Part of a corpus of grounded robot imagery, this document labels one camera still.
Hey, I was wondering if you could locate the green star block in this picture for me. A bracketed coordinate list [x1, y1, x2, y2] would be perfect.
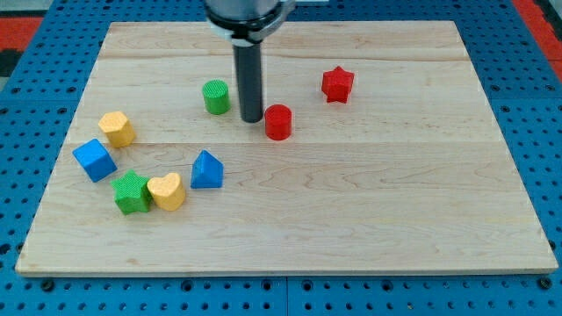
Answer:
[111, 169, 152, 215]

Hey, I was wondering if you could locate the blue triangle block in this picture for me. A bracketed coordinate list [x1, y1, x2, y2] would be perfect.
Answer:
[191, 150, 224, 189]

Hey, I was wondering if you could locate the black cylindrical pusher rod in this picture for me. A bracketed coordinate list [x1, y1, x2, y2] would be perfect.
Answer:
[234, 44, 263, 123]

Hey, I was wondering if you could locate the red star block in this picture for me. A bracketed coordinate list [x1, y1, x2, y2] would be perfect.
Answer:
[321, 66, 355, 104]

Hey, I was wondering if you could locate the yellow heart block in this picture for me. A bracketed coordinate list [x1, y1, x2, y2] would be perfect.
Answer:
[147, 172, 186, 212]

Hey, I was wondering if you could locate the blue cube block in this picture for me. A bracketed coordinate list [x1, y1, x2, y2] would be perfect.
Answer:
[72, 139, 118, 183]

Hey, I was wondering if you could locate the yellow hexagon block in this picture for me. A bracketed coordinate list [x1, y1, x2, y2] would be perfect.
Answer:
[97, 111, 136, 148]

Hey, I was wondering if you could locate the red cylinder block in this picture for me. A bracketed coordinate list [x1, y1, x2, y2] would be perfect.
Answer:
[264, 104, 292, 140]

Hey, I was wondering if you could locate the wooden board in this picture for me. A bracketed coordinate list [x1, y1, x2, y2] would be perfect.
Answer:
[16, 21, 558, 277]

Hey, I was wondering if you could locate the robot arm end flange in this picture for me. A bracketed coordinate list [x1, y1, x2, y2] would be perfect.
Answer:
[204, 0, 296, 47]

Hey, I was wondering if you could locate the green cylinder block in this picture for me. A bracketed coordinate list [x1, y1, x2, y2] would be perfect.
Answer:
[202, 79, 230, 115]

